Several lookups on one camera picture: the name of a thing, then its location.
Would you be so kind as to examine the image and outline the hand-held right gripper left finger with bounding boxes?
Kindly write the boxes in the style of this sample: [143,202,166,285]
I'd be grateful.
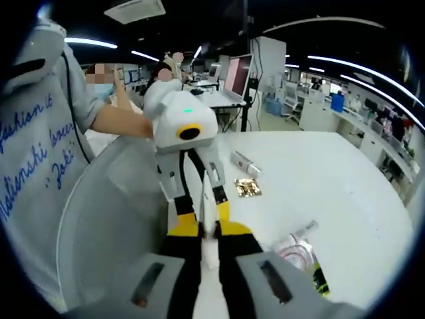
[99,221,204,319]

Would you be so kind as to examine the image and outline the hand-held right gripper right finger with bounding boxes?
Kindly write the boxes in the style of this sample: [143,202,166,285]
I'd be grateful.
[214,221,353,319]

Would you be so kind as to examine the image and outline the white skincare tube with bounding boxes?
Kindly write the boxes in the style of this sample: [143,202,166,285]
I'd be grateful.
[200,185,220,270]

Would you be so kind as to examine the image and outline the gold foil skincare sachet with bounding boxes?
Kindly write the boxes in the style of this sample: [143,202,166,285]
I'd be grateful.
[233,177,263,198]

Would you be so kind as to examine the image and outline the white skincare bottle red collar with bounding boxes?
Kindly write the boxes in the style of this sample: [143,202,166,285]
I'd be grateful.
[271,232,318,272]

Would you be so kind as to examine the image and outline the black green skincare sachet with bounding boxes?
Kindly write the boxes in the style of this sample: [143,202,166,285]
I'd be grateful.
[310,261,332,297]

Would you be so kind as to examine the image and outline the black legged laptop stand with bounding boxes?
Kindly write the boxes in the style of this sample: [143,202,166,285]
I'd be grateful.
[195,76,263,133]

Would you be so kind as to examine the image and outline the open white laptop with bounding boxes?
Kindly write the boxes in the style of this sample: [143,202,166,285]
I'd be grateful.
[222,54,254,103]

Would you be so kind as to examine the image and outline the blue water jug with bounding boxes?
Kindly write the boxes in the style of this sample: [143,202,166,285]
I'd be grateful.
[264,98,284,116]

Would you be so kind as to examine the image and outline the white office chair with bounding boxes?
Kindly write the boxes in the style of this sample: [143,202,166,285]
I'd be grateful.
[281,82,305,124]

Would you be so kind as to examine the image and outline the white office workbench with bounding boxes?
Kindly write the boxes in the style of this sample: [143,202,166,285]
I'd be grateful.
[298,96,421,187]

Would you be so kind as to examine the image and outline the white ceiling air conditioner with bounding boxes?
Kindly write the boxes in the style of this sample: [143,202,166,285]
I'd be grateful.
[104,0,167,25]

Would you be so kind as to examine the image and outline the blue box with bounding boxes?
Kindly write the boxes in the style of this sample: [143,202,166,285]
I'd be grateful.
[331,92,347,112]

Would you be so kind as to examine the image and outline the person's grey printed shirt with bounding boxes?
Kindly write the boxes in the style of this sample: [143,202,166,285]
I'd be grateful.
[0,43,100,313]

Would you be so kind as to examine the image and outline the white chest device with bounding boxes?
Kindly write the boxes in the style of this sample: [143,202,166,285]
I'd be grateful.
[8,18,69,89]

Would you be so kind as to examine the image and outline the black chest device cable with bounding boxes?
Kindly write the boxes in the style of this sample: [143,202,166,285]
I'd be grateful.
[61,49,94,163]

